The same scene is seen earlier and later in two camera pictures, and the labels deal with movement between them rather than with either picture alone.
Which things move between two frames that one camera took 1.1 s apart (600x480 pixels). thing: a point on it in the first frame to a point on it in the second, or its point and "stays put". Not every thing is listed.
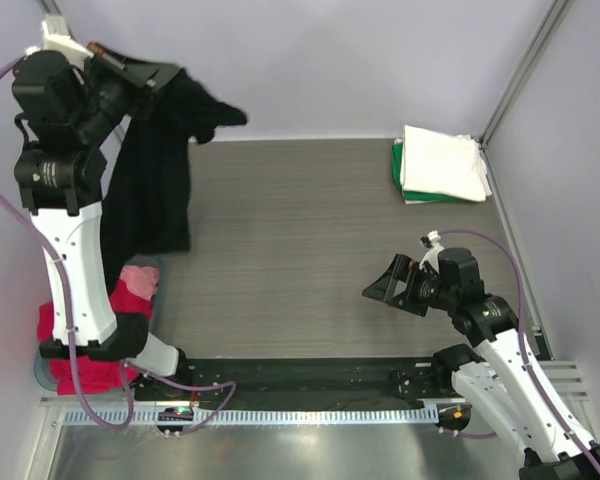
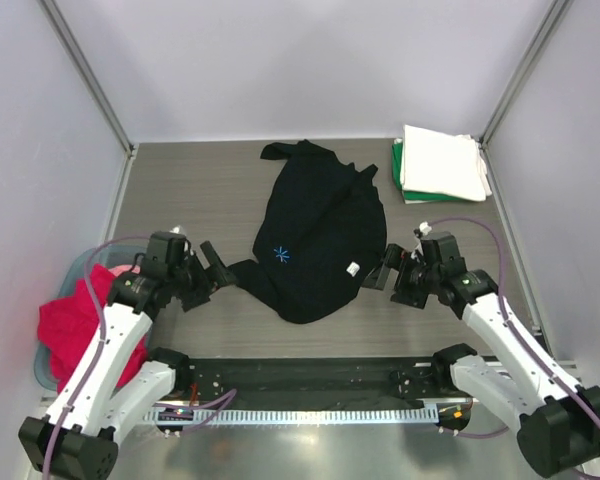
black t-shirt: x=146 y=193 to x=322 y=230
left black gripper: x=140 y=83 to x=220 y=276
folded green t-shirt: x=413 y=195 stays put
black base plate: x=299 y=378 stays put
